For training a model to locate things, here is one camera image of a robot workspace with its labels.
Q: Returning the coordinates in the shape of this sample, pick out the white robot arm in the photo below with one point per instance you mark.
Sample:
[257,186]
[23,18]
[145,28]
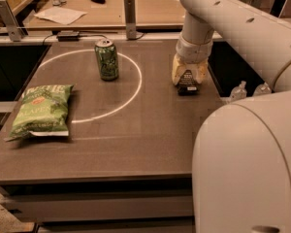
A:
[241,164]

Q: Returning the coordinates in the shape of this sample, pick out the black rxbar chocolate bar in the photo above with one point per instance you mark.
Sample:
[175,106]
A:
[187,85]

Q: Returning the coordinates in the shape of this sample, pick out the clear sanitizer bottle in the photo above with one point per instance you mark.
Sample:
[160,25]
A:
[239,92]
[262,89]

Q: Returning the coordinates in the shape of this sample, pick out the right clear sanitizer bottle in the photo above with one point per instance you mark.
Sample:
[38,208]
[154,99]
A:
[262,89]

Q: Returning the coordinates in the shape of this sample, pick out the white drawer cabinet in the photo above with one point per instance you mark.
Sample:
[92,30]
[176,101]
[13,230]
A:
[99,201]

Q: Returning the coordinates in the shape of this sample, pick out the green soda can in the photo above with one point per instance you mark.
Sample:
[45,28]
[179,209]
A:
[106,55]

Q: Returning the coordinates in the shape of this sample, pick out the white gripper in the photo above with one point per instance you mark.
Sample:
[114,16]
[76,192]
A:
[193,51]

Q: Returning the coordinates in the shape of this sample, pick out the left white paper sheet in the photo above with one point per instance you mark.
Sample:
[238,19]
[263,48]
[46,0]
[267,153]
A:
[60,15]

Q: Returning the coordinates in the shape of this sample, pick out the wooden back desk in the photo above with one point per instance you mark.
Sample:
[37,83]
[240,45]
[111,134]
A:
[149,14]

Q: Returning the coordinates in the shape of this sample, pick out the left metal bracket post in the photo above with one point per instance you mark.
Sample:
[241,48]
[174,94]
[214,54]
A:
[14,32]

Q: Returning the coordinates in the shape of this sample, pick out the middle metal bracket post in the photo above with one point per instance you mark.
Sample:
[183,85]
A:
[130,19]

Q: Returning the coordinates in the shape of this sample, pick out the black power adapter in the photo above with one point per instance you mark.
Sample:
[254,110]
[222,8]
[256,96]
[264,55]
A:
[68,36]

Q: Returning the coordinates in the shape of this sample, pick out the green jalapeno chip bag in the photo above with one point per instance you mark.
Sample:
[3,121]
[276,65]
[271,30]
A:
[43,112]

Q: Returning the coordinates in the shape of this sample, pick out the left clear sanitizer bottle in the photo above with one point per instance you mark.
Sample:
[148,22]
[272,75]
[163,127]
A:
[239,92]

